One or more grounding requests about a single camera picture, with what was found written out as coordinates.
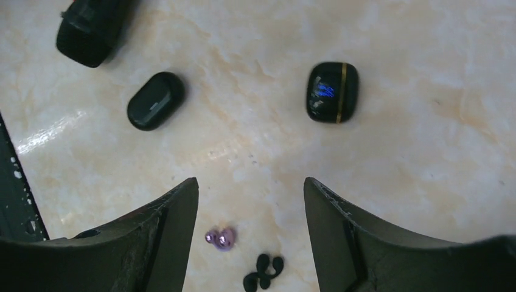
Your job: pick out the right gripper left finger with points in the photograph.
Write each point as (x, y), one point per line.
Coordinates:
(144, 250)

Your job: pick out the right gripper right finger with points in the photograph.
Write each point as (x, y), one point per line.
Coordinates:
(354, 250)

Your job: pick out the black earbud pair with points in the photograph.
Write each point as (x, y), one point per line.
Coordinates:
(267, 269)

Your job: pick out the black oval case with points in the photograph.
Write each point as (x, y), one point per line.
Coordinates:
(156, 101)

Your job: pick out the black glossy earbud charging case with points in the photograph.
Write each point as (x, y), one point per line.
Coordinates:
(332, 92)

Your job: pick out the purple translucent earbud tips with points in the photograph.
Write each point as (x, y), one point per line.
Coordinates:
(222, 240)

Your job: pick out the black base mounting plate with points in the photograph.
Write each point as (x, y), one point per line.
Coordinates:
(20, 218)

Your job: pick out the black cylinder orange ends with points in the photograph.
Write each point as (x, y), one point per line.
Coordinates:
(90, 30)

